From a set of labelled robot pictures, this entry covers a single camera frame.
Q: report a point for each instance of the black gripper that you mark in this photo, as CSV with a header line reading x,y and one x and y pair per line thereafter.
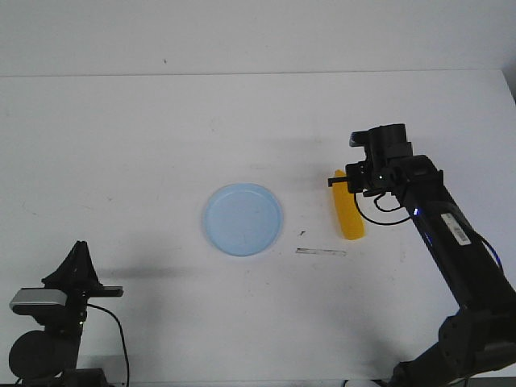
x,y
386,144
77,279

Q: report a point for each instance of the yellow corn cob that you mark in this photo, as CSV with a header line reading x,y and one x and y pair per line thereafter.
x,y
350,221

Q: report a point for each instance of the light blue round plate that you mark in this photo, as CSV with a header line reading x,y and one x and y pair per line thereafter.
x,y
242,219

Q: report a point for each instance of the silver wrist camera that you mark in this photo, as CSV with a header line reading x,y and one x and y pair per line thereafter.
x,y
358,139
33,301

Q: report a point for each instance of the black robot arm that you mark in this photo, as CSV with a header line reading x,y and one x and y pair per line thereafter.
x,y
48,357
480,337

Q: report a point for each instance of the clear tape strip on table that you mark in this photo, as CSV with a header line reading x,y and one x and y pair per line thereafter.
x,y
321,252

